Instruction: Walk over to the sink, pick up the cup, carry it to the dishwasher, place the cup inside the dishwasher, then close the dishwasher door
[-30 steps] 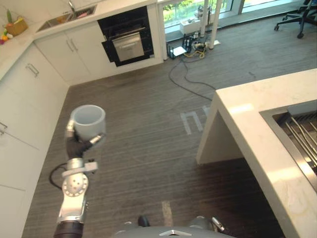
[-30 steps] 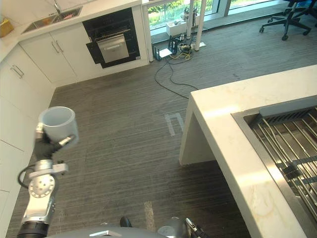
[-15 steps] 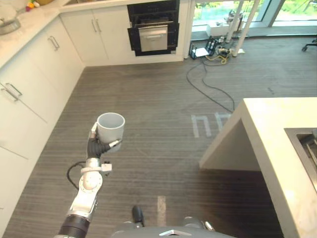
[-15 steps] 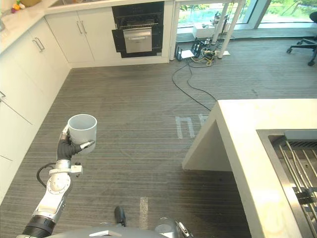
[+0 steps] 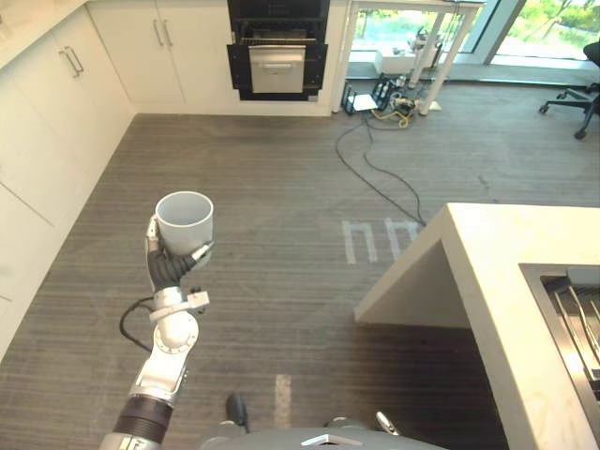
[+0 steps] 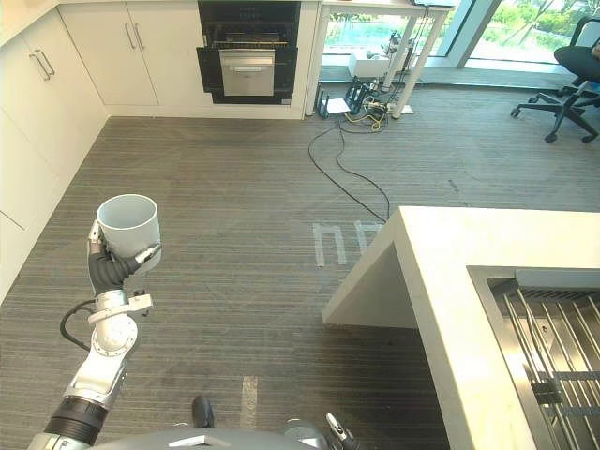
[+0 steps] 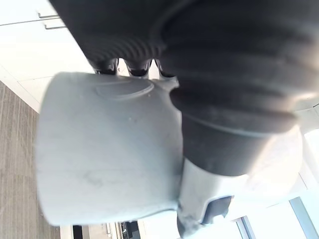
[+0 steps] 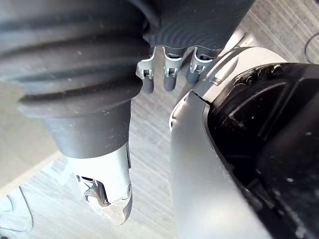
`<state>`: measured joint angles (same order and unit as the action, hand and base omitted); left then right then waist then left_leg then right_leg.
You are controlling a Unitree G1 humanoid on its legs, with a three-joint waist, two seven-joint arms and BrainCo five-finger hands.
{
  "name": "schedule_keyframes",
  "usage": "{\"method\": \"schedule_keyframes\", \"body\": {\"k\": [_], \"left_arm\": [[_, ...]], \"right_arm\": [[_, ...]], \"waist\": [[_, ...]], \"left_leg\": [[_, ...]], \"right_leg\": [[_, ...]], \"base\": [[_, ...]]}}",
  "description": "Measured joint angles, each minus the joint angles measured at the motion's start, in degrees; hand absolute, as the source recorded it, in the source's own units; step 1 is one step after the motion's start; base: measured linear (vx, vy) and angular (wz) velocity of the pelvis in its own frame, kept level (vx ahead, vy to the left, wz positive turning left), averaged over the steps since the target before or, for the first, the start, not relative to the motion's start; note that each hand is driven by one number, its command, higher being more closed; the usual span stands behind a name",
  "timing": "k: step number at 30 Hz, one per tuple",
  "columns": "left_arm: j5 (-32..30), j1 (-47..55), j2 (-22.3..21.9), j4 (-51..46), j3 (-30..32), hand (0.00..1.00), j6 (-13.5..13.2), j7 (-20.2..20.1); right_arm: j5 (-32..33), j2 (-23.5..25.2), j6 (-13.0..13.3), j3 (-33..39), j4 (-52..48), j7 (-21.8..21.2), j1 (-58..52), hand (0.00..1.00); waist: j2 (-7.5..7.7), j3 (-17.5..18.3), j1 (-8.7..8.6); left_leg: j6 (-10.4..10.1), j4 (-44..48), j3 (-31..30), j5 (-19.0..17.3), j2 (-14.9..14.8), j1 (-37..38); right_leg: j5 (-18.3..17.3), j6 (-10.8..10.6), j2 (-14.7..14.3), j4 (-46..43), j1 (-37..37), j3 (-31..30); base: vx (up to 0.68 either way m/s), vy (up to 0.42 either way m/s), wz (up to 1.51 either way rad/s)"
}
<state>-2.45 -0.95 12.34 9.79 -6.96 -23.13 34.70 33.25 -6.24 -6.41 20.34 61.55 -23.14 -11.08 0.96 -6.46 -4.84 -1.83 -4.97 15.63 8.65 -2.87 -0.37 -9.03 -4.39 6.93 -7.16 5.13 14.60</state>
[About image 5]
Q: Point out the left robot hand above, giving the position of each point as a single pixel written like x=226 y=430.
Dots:
x=165 y=267

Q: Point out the white cup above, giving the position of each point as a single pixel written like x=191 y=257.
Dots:
x=186 y=220

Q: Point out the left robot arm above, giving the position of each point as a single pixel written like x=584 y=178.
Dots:
x=161 y=356

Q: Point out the dishwasher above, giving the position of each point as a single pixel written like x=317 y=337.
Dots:
x=278 y=49

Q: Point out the steel sink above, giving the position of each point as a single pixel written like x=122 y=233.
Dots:
x=569 y=323

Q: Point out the white cabinet run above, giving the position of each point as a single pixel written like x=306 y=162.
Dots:
x=51 y=154

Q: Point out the robot body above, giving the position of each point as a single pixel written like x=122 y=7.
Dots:
x=300 y=438

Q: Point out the white box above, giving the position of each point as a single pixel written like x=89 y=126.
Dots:
x=365 y=102

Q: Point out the black equipment case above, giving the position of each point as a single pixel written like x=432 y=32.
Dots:
x=385 y=89

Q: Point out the kitchen island counter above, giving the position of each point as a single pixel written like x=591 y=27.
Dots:
x=497 y=300

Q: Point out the white table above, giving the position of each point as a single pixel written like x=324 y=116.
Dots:
x=422 y=28

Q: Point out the black office chair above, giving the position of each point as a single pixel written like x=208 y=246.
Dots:
x=579 y=94

